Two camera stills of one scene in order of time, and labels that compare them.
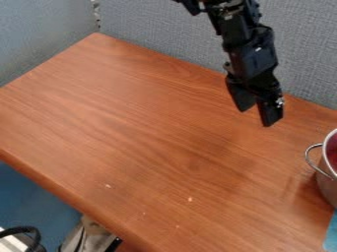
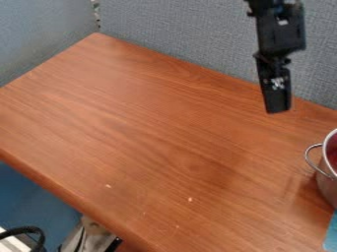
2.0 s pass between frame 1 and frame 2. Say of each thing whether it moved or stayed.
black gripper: moved
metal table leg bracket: stayed
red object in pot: stayed
